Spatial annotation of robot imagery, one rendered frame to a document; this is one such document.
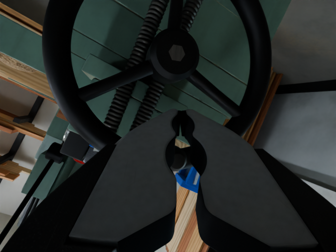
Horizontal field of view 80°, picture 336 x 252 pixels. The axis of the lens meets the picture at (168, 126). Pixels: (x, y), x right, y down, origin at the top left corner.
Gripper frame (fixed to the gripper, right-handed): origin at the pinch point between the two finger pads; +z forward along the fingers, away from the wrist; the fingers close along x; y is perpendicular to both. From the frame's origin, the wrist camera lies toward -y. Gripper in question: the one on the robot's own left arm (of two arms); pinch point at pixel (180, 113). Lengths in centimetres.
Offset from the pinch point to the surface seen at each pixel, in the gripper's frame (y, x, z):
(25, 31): -0.1, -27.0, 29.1
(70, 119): 5.9, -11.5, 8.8
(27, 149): 156, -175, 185
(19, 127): 109, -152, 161
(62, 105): 4.5, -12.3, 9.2
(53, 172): 47, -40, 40
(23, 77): 12, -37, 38
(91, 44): 2.2, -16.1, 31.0
